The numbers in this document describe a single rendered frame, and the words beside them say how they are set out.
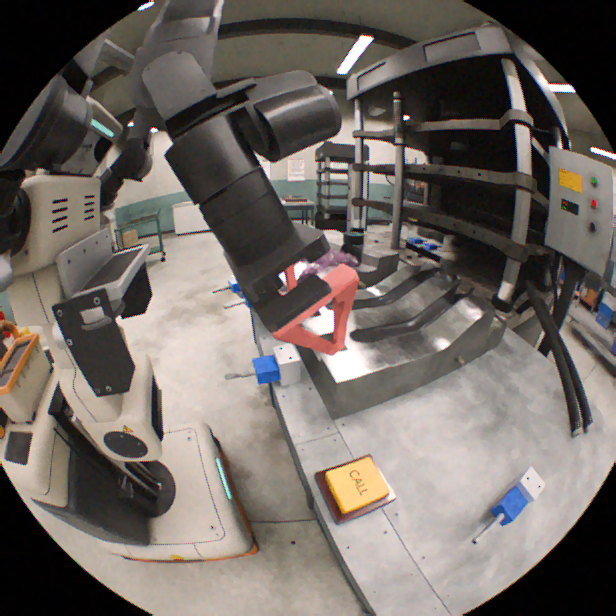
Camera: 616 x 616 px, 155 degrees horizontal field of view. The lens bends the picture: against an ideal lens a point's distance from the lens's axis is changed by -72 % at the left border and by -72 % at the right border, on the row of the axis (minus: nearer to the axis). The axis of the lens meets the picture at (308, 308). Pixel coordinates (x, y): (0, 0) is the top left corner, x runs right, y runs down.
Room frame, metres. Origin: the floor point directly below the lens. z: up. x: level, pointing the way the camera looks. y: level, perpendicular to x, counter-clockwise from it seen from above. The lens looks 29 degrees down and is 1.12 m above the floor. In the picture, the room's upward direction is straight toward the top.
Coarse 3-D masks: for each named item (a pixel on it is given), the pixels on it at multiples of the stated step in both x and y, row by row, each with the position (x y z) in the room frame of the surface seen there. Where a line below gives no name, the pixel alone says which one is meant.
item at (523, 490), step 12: (528, 468) 0.03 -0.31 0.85; (516, 480) 0.03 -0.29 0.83; (528, 480) 0.01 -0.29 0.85; (540, 480) 0.00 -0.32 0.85; (504, 492) 0.02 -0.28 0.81; (516, 492) 0.01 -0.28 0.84; (528, 492) -0.01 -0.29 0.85; (504, 504) 0.00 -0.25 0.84; (516, 504) -0.01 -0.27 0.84; (504, 516) -0.02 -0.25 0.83; (516, 516) -0.03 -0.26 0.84; (492, 528) -0.03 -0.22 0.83; (480, 540) -0.04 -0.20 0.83
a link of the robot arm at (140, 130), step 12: (132, 132) 0.46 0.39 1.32; (144, 132) 0.48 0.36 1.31; (132, 144) 0.45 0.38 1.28; (144, 144) 0.50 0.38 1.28; (120, 156) 0.43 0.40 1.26; (132, 156) 0.45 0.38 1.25; (144, 156) 0.46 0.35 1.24; (120, 168) 0.43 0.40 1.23; (132, 168) 0.45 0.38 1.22; (144, 168) 0.47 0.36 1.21
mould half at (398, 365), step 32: (384, 288) 0.51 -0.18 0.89; (416, 288) 0.47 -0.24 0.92; (448, 288) 0.43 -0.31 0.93; (320, 320) 0.38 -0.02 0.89; (352, 320) 0.38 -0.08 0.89; (384, 320) 0.38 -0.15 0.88; (448, 320) 0.35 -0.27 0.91; (480, 320) 0.32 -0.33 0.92; (352, 352) 0.28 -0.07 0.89; (384, 352) 0.29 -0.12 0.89; (416, 352) 0.28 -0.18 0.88; (448, 352) 0.30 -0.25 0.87; (480, 352) 0.35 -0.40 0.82; (320, 384) 0.27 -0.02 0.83; (352, 384) 0.23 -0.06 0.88; (384, 384) 0.25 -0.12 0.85; (416, 384) 0.28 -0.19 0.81
